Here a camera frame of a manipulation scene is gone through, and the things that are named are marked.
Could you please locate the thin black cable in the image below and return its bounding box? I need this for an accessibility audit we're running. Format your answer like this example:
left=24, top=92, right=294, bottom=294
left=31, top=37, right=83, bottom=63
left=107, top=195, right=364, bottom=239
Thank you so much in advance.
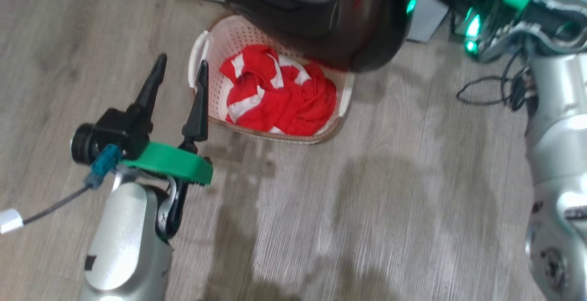
left=456, top=46, right=535, bottom=112

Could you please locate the round glass washing machine door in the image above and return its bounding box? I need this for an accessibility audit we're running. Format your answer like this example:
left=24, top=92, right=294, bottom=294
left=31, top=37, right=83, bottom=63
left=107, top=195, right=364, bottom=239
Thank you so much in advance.
left=195, top=0, right=420, bottom=73

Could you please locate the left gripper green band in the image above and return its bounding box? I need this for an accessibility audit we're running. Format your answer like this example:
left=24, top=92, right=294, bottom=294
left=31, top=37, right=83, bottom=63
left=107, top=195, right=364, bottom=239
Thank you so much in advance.
left=120, top=53, right=214, bottom=187

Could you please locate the white front-load washing machine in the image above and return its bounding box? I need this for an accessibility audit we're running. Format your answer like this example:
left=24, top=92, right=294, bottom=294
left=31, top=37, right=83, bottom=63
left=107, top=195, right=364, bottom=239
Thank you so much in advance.
left=153, top=0, right=452, bottom=44

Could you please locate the plain red garment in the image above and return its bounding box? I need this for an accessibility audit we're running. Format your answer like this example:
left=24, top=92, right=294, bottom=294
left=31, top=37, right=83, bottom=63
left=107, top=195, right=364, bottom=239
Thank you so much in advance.
left=275, top=62, right=338, bottom=136

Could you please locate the grey cable blue connector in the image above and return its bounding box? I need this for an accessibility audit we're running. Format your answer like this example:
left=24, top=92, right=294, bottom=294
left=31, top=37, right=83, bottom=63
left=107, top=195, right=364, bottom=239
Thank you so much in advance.
left=0, top=144, right=123, bottom=235

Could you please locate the red white striped garment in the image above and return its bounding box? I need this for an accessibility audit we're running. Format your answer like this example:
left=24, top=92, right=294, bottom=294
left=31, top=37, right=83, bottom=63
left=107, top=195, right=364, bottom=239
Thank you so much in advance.
left=219, top=44, right=321, bottom=134

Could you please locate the cream perforated laundry basket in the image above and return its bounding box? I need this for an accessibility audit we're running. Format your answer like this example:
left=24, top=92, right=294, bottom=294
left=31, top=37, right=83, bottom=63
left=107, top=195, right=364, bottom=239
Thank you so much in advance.
left=187, top=14, right=354, bottom=145

